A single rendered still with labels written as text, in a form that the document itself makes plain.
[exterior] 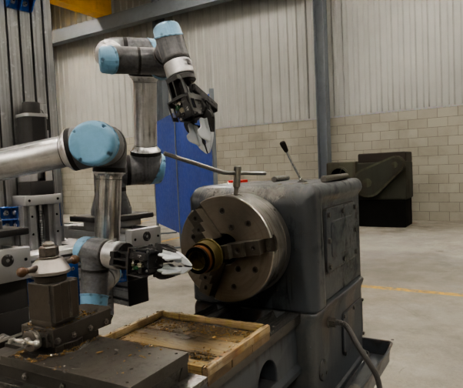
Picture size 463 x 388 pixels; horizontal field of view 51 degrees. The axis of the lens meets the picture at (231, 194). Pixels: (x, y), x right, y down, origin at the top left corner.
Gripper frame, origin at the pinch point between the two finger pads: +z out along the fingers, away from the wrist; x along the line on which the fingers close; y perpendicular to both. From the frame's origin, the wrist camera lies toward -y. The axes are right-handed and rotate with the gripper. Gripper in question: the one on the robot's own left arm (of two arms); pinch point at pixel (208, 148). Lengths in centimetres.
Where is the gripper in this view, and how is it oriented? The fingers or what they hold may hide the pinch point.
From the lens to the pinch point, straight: 130.0
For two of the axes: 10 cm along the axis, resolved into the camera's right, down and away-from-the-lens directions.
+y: -5.0, 0.7, -8.6
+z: 3.0, 9.5, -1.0
